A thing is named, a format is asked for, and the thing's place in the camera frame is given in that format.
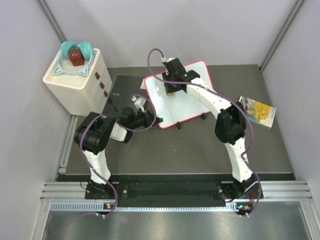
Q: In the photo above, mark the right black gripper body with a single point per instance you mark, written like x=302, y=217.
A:
x=170, y=88

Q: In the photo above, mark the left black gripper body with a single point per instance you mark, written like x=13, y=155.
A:
x=142, y=119

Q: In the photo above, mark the pink framed whiteboard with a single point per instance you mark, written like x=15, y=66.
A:
x=176, y=108

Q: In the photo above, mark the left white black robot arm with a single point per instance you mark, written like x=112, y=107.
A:
x=92, y=137

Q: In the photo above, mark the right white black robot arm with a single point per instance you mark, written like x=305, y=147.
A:
x=231, y=121

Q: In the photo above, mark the white drawer cabinet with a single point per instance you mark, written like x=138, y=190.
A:
x=82, y=89

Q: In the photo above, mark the teal cat ear headphones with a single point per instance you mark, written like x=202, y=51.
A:
x=64, y=65

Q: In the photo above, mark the brown cube toy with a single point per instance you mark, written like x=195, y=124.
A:
x=76, y=57

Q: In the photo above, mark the colourful book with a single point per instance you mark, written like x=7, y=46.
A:
x=258, y=112

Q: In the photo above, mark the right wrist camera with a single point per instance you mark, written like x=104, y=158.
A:
x=165, y=60

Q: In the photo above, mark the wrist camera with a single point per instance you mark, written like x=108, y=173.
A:
x=165, y=60
x=139, y=103

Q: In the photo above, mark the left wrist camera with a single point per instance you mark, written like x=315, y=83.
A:
x=139, y=103

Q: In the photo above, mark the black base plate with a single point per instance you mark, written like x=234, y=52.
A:
x=176, y=190

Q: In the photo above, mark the aluminium rail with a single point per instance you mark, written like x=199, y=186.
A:
x=276, y=191

